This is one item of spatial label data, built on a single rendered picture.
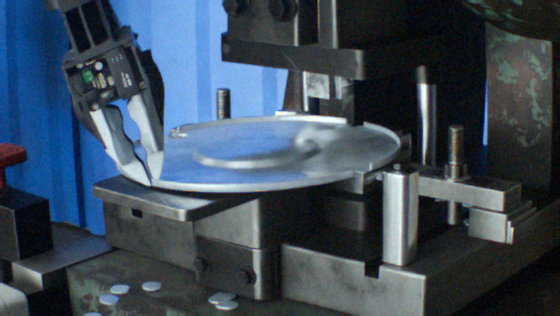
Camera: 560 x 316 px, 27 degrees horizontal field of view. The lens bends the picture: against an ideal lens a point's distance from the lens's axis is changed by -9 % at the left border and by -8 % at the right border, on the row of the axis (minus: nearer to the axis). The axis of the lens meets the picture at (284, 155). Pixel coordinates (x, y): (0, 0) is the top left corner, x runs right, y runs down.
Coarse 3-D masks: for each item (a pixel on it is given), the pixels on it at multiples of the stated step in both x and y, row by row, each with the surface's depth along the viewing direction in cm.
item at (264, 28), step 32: (224, 0) 125; (256, 0) 124; (288, 0) 121; (320, 0) 122; (352, 0) 123; (384, 0) 127; (256, 32) 124; (288, 32) 122; (320, 32) 123; (352, 32) 123; (384, 32) 128
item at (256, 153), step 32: (192, 128) 138; (224, 128) 138; (256, 128) 137; (288, 128) 136; (320, 128) 135; (384, 128) 131; (192, 160) 124; (224, 160) 121; (256, 160) 121; (288, 160) 121; (320, 160) 122; (352, 160) 121; (384, 160) 119
